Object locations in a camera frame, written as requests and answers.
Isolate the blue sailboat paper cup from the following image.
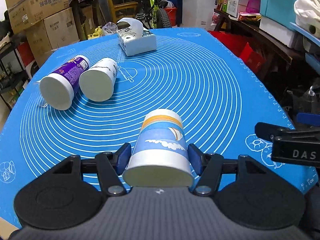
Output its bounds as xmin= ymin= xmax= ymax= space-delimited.
xmin=122 ymin=109 xmax=194 ymax=187

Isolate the purple paper cup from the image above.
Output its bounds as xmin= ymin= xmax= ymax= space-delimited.
xmin=38 ymin=55 xmax=91 ymax=111

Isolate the white patterned paper cup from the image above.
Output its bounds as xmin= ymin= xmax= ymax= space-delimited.
xmin=79 ymin=58 xmax=118 ymax=102

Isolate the dark wooden side table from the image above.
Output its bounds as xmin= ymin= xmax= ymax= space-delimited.
xmin=214 ymin=9 xmax=313 ymax=85

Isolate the red bag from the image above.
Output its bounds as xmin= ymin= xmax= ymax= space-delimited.
xmin=208 ymin=30 xmax=266 ymax=74

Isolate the blue silicone baking mat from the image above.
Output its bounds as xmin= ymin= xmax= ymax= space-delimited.
xmin=1 ymin=28 xmax=318 ymax=226

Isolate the black metal shelf rack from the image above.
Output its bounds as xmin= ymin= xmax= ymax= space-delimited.
xmin=1 ymin=41 xmax=30 ymax=110

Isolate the green and white carton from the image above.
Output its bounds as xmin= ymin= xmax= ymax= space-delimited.
xmin=222 ymin=0 xmax=249 ymax=18

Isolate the lower cardboard box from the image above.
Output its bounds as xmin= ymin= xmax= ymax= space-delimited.
xmin=25 ymin=8 xmax=79 ymax=66

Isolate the cardboard box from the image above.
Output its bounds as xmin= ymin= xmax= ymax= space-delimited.
xmin=5 ymin=0 xmax=69 ymax=34
xmin=25 ymin=8 xmax=79 ymax=66

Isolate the yellow plastic jug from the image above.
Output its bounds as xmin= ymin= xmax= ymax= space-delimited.
xmin=87 ymin=26 xmax=104 ymax=40

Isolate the white tissue box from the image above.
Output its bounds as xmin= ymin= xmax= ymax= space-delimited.
xmin=117 ymin=17 xmax=157 ymax=56

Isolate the white refrigerator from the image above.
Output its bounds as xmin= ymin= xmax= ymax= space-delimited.
xmin=182 ymin=0 xmax=216 ymax=30

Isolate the red bucket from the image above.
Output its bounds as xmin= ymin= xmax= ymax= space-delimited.
xmin=164 ymin=7 xmax=177 ymax=27

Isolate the upper cardboard box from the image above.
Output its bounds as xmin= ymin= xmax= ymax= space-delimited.
xmin=5 ymin=0 xmax=69 ymax=34

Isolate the wooden chair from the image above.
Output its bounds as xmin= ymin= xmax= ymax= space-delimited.
xmin=107 ymin=0 xmax=138 ymax=23

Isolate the black and green bicycle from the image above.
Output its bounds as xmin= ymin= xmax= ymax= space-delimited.
xmin=125 ymin=0 xmax=171 ymax=29

